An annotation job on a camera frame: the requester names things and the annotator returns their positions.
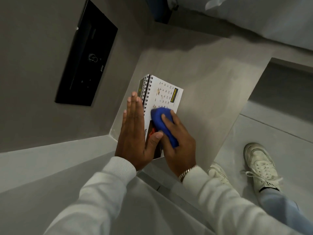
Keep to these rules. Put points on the person's left hand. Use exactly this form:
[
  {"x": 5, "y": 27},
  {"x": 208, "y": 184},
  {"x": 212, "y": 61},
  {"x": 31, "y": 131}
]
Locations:
[{"x": 130, "y": 139}]

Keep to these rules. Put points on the person's right hand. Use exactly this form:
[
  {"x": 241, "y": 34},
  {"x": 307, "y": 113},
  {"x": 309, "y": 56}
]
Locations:
[{"x": 181, "y": 146}]

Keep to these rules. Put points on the person's left middle finger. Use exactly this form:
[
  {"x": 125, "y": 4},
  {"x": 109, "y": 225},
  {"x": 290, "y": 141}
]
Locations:
[{"x": 135, "y": 108}]

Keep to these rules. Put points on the person's right fingers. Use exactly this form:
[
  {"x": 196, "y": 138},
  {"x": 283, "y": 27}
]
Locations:
[{"x": 168, "y": 119}]

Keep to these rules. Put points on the person's left thumb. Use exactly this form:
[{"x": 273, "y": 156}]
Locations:
[{"x": 154, "y": 139}]

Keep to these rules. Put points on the person's left little finger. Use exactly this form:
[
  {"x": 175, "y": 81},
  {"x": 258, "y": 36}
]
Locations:
[{"x": 124, "y": 119}]

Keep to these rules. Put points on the blue cleaning cloth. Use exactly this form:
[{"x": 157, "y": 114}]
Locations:
[{"x": 161, "y": 121}]

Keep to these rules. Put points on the white spiral desk calendar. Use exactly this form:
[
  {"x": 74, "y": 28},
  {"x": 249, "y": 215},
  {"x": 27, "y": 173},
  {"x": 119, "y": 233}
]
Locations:
[{"x": 166, "y": 95}]

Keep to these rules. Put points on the person's left forearm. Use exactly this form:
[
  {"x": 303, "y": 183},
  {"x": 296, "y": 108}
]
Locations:
[{"x": 97, "y": 200}]

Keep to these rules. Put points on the person's right forearm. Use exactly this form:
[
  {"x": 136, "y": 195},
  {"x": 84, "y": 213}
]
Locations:
[{"x": 227, "y": 208}]

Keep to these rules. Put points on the person's left white sneaker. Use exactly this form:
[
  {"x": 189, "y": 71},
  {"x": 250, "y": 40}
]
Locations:
[{"x": 218, "y": 172}]

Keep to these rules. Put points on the person's white sneaker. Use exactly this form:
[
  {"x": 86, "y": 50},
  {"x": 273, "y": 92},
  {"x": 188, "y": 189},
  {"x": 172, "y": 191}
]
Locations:
[
  {"x": 261, "y": 163},
  {"x": 218, "y": 172}
]

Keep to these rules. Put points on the person's right white sneaker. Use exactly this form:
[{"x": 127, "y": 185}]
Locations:
[{"x": 261, "y": 163}]

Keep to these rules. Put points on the white bed linen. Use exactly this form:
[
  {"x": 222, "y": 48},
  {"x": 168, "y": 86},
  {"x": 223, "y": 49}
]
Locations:
[{"x": 264, "y": 17}]

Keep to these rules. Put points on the person's light blue jeans leg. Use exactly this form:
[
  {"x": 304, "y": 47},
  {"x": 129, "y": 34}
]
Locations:
[{"x": 286, "y": 210}]

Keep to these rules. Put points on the black wall control panel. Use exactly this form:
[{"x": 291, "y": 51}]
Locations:
[{"x": 88, "y": 56}]

